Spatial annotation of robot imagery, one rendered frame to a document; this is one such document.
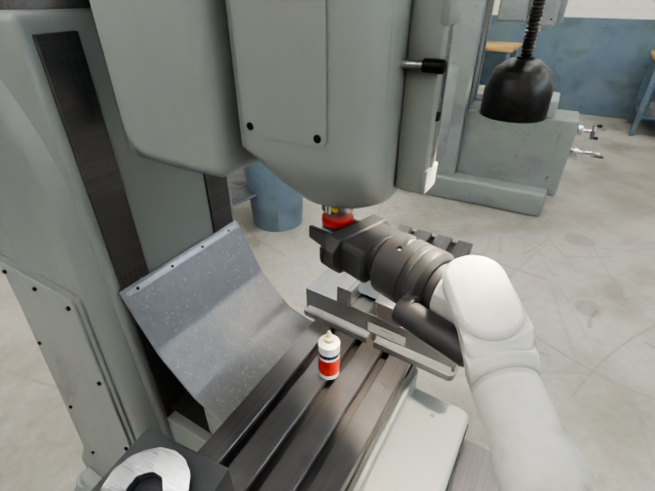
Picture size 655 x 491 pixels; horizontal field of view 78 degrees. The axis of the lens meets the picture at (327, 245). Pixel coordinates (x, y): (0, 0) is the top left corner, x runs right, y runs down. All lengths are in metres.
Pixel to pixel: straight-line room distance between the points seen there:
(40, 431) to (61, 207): 1.53
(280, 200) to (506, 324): 2.58
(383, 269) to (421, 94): 0.20
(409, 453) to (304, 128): 0.64
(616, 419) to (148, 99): 2.11
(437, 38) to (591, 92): 6.63
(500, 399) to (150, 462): 0.36
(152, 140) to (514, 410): 0.52
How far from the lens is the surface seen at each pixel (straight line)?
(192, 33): 0.50
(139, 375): 0.99
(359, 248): 0.53
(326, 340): 0.75
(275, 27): 0.45
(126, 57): 0.60
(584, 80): 7.04
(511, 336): 0.42
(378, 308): 0.82
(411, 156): 0.49
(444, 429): 0.91
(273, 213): 2.97
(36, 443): 2.16
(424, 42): 0.47
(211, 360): 0.91
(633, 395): 2.38
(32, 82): 0.71
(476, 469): 0.99
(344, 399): 0.79
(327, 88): 0.43
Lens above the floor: 1.55
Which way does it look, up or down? 33 degrees down
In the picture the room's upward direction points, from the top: straight up
